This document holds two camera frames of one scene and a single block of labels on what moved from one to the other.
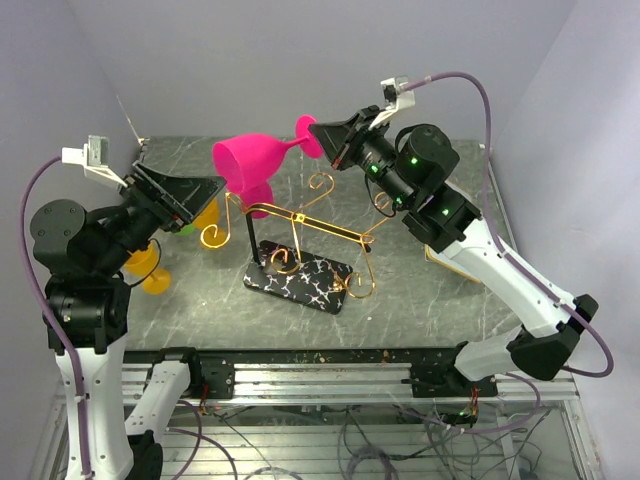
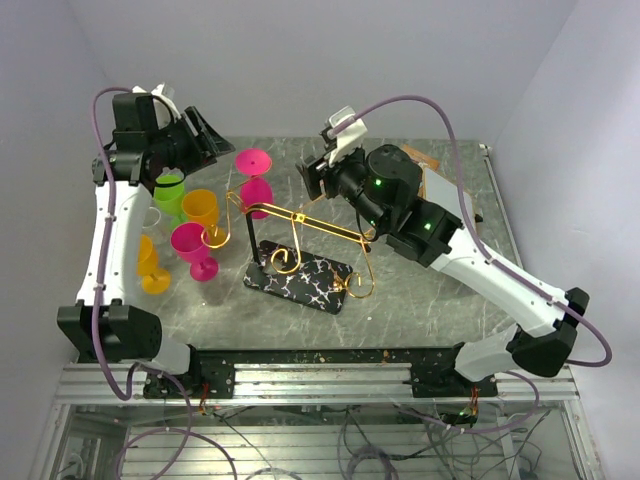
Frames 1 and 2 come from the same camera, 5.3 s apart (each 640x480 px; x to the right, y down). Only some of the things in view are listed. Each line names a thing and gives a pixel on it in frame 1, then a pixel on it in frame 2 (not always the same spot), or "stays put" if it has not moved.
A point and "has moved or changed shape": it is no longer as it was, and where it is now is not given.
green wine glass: x=186 y=230 has moved or changed shape
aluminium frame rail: x=356 y=383 stays put
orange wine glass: x=140 y=268 stays put
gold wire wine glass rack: x=301 y=258 stays put
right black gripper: x=347 y=135 to x=315 y=172
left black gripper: x=184 y=196 to x=204 y=153
